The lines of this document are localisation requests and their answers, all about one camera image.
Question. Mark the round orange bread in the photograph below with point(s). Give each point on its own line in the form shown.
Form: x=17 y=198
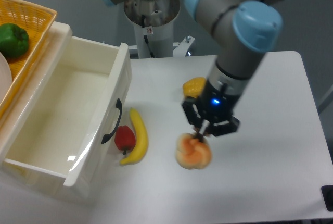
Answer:
x=192 y=153

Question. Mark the white drawer cabinet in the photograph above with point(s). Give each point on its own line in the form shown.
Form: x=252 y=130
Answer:
x=15 y=116

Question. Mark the white plate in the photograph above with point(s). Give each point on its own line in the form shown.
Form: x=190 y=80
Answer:
x=5 y=77

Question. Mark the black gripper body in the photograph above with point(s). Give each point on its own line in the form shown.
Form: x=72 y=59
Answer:
x=213 y=105

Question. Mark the green bell pepper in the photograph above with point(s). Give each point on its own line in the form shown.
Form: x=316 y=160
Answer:
x=14 y=40

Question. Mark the black drawer handle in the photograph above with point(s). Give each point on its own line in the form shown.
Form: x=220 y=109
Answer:
x=107 y=137

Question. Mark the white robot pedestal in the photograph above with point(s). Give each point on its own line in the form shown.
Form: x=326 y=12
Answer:
x=153 y=23

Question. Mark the yellow bell pepper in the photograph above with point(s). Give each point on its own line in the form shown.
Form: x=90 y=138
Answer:
x=193 y=87

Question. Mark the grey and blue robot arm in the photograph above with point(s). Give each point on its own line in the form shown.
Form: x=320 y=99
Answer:
x=245 y=29

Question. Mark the red bell pepper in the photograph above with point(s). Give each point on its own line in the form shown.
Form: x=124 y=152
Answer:
x=125 y=139

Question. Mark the black object at table edge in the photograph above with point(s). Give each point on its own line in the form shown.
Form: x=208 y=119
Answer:
x=327 y=192

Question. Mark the yellow banana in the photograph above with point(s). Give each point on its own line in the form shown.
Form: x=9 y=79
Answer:
x=142 y=140

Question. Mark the yellow woven basket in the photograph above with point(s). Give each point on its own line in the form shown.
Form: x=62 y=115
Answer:
x=24 y=27

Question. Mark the white open drawer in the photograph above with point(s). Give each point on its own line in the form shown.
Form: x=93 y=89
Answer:
x=58 y=151

